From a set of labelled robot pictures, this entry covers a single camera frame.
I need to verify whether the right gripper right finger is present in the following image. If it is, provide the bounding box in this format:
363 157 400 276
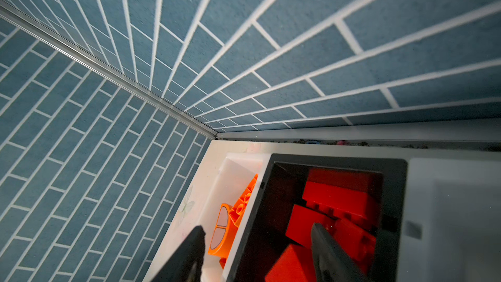
311 223 368 281

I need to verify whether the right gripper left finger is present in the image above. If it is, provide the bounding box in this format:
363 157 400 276
152 225 206 282

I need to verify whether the red tall lego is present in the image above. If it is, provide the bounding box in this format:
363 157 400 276
286 204 336 248

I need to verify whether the orange arch lego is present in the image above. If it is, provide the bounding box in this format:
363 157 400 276
207 204 238 259

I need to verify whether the orange long lego chassis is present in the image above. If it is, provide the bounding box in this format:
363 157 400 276
229 174 258 228

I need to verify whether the black middle bin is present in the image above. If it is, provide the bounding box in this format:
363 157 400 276
229 154 408 281

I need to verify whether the left white bin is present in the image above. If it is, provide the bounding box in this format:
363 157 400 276
196 153 271 281

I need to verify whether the white bin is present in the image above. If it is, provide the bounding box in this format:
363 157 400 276
196 153 271 281
397 158 500 281

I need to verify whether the right white bin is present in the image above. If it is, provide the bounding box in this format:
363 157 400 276
397 158 500 281

